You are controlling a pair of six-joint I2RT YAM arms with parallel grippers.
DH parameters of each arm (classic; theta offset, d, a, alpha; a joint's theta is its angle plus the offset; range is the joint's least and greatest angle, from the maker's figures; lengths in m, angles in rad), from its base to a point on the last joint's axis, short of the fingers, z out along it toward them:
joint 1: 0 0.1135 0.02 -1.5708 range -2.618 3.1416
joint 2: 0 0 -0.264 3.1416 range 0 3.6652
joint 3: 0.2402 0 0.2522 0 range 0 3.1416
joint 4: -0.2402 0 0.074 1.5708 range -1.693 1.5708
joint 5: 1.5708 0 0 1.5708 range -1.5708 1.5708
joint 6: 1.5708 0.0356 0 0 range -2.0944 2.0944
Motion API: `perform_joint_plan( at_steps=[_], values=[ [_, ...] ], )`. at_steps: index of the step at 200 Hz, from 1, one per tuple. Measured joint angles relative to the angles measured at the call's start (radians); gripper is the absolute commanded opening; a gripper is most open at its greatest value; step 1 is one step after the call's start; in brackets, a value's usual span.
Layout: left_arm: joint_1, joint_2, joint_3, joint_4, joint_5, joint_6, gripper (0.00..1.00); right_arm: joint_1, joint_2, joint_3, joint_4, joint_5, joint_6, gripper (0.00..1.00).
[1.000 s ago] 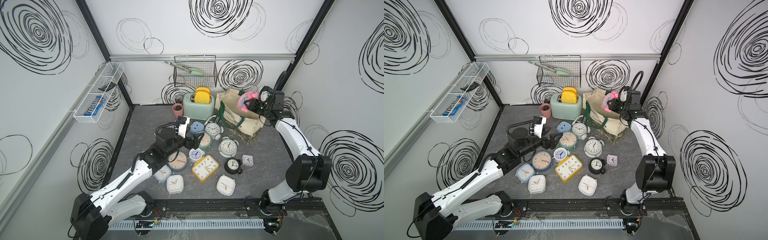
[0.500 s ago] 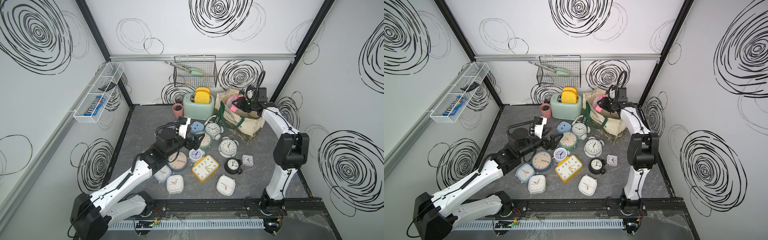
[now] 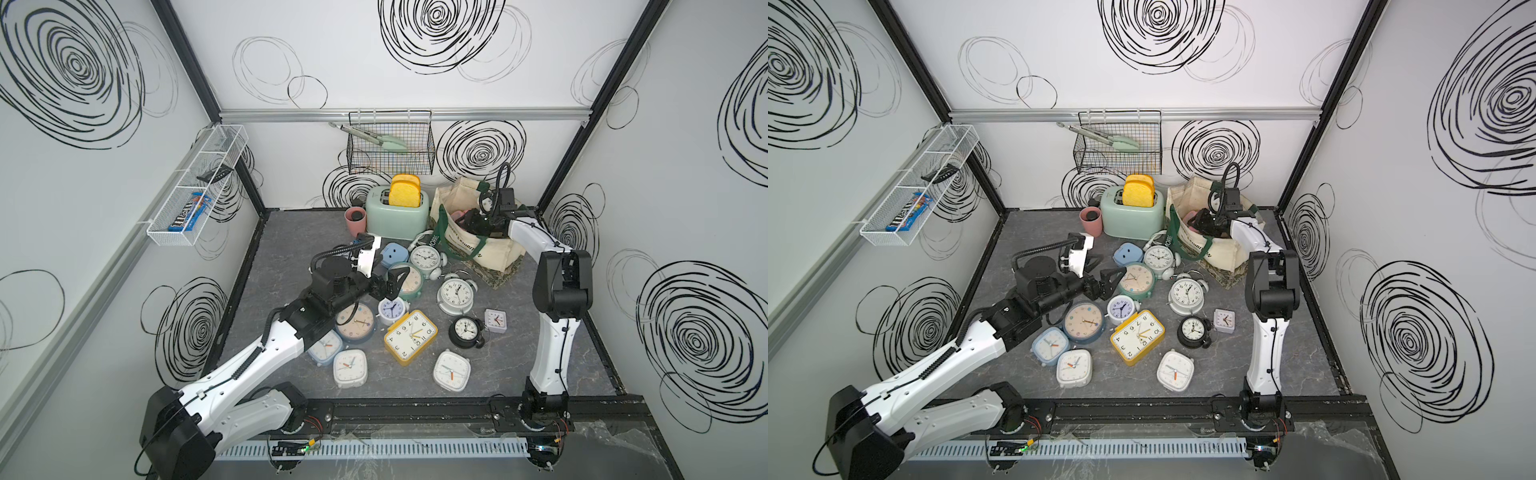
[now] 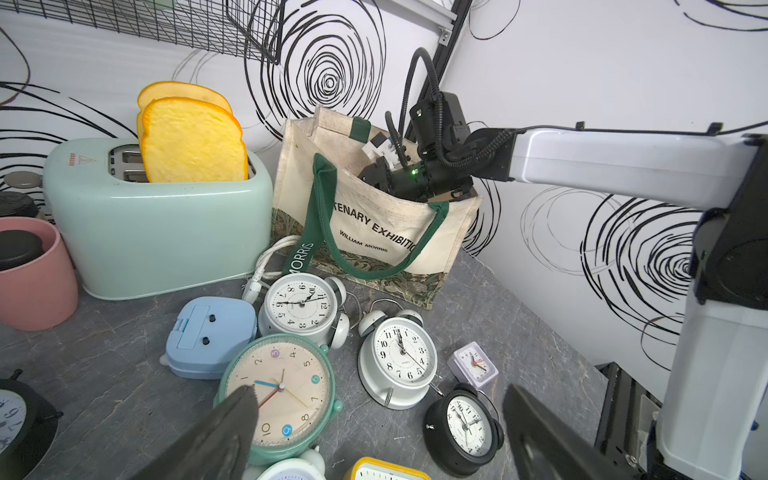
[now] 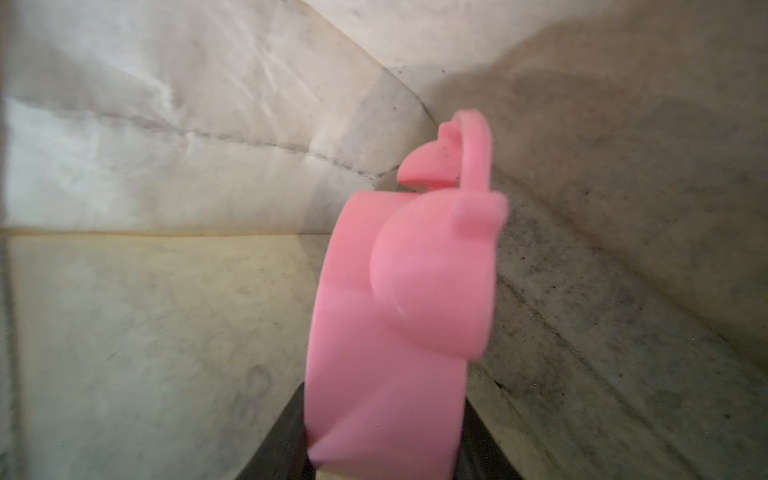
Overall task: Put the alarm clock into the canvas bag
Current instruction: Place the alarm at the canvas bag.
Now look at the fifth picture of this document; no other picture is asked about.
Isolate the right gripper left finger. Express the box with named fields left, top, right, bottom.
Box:
left=235, top=383, right=315, bottom=480

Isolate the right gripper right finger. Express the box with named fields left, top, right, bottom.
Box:
left=455, top=399, right=523, bottom=480

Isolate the pink twin bell clock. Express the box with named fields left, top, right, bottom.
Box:
left=304, top=110, right=509, bottom=479

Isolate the cream canvas tote bag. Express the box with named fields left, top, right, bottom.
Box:
left=1, top=1, right=767, bottom=479

